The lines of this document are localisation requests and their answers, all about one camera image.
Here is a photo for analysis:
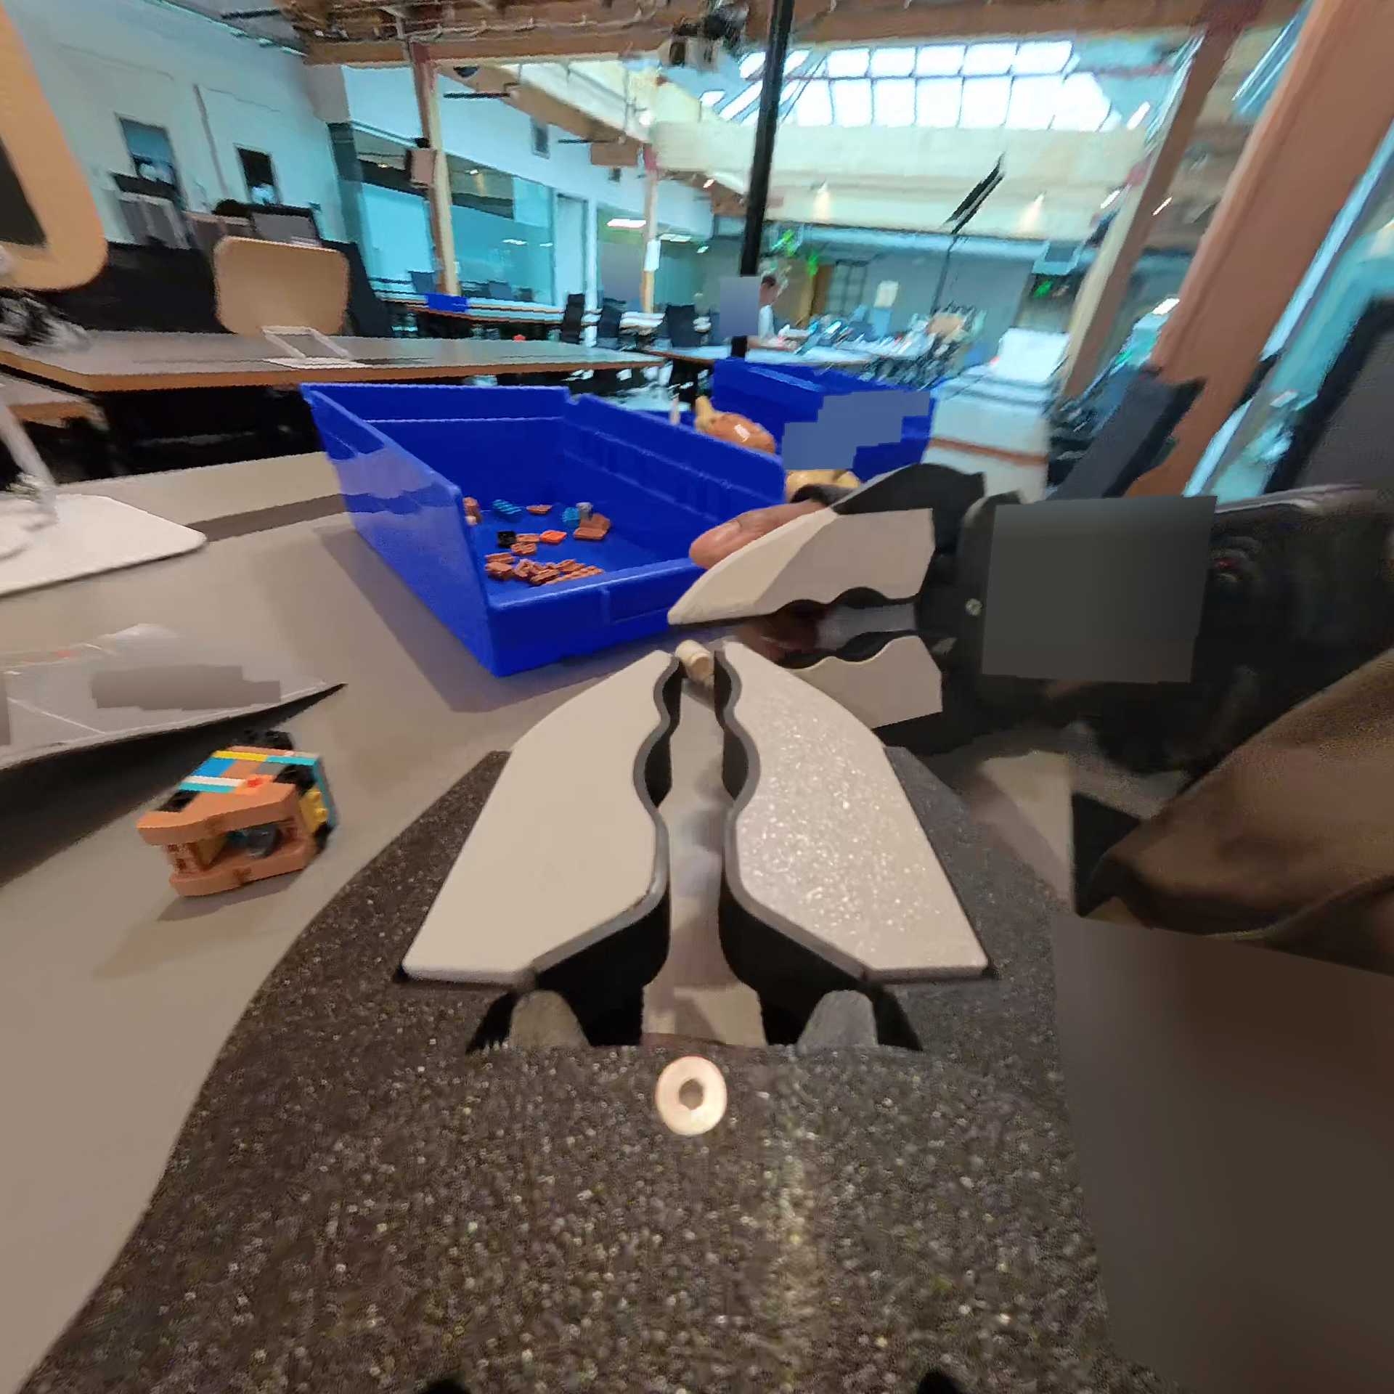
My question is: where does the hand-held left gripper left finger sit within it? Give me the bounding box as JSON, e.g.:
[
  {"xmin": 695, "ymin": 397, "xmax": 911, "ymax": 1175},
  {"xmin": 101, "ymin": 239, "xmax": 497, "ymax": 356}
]
[{"xmin": 403, "ymin": 651, "xmax": 680, "ymax": 988}]

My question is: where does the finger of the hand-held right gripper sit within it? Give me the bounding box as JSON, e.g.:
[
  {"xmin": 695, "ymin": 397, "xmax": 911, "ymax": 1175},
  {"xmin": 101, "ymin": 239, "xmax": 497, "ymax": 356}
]
[
  {"xmin": 798, "ymin": 633, "xmax": 946, "ymax": 729},
  {"xmin": 667, "ymin": 507, "xmax": 941, "ymax": 631}
]

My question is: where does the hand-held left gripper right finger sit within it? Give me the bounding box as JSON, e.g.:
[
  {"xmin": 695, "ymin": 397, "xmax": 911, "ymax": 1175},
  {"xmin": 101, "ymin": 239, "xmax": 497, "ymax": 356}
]
[{"xmin": 713, "ymin": 643, "xmax": 990, "ymax": 983}]

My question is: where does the small colourful brick model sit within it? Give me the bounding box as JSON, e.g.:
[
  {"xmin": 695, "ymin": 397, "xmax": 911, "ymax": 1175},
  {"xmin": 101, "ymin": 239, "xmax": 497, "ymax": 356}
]
[{"xmin": 137, "ymin": 746, "xmax": 336, "ymax": 900}]

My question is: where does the blue plastic bin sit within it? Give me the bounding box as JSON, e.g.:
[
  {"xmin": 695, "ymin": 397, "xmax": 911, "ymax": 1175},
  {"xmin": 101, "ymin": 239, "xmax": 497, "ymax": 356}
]
[
  {"xmin": 302, "ymin": 384, "xmax": 788, "ymax": 679},
  {"xmin": 710, "ymin": 357, "xmax": 937, "ymax": 487}
]

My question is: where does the person's right forearm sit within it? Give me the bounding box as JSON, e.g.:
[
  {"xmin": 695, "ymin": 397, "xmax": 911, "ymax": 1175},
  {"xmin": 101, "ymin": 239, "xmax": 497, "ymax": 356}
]
[{"xmin": 1072, "ymin": 651, "xmax": 1394, "ymax": 971}]

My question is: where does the wooden edged office desk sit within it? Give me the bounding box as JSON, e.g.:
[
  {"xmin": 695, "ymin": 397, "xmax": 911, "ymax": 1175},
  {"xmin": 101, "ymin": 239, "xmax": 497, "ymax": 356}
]
[{"xmin": 0, "ymin": 331, "xmax": 668, "ymax": 395}]

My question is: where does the plywood desk divider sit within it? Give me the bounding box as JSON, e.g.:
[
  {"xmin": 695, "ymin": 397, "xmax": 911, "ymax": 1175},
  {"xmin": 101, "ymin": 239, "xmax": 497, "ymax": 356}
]
[{"xmin": 212, "ymin": 236, "xmax": 350, "ymax": 337}]

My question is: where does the person's right hand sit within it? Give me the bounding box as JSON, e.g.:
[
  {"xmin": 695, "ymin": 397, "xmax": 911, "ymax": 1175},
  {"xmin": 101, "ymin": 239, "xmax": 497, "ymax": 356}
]
[{"xmin": 688, "ymin": 505, "xmax": 813, "ymax": 576}]

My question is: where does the pile of brown bricks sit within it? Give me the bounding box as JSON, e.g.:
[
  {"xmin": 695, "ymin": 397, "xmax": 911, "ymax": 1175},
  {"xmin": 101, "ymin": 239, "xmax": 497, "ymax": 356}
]
[{"xmin": 461, "ymin": 495, "xmax": 614, "ymax": 590}]

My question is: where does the black pole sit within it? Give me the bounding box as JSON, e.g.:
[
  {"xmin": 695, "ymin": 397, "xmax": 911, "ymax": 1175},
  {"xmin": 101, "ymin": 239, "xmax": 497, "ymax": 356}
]
[{"xmin": 738, "ymin": 0, "xmax": 796, "ymax": 281}]

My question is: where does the instruction booklet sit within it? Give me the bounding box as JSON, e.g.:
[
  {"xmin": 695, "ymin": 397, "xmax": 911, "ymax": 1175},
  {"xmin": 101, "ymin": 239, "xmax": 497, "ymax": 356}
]
[{"xmin": 0, "ymin": 624, "xmax": 348, "ymax": 774}]

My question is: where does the clear acrylic stand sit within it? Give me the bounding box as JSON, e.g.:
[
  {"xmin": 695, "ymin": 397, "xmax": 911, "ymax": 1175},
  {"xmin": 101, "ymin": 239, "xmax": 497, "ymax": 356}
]
[{"xmin": 0, "ymin": 361, "xmax": 66, "ymax": 525}]

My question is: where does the wooden post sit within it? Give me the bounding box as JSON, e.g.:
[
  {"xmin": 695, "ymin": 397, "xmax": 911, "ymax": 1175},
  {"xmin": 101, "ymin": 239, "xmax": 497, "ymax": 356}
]
[{"xmin": 1072, "ymin": 0, "xmax": 1394, "ymax": 407}]

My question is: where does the white rounded base plate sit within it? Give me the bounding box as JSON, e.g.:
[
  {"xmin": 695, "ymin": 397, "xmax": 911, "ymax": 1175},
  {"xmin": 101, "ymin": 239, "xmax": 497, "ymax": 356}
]
[{"xmin": 0, "ymin": 495, "xmax": 207, "ymax": 600}]

